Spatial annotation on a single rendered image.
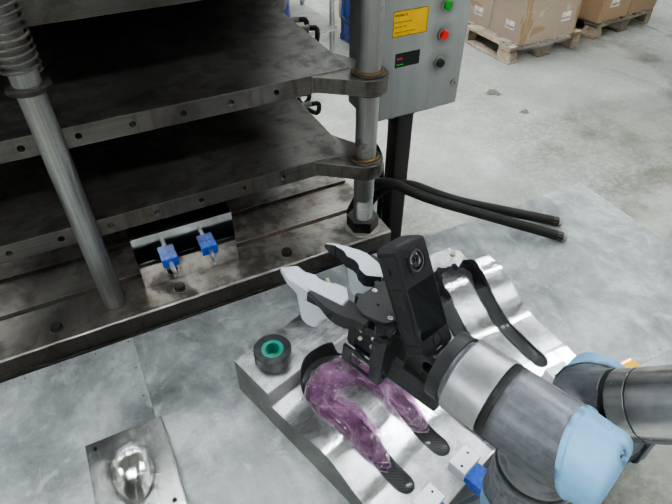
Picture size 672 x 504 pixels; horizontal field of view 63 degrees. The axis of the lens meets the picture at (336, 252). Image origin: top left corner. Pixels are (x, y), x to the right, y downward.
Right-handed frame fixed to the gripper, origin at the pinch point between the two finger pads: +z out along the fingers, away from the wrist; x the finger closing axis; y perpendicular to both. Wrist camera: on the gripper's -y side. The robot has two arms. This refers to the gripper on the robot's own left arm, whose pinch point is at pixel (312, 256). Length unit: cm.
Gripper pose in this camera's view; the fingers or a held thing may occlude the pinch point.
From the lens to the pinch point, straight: 61.2
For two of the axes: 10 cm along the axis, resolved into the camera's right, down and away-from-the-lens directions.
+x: 6.8, -3.8, 6.2
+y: -0.9, 8.0, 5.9
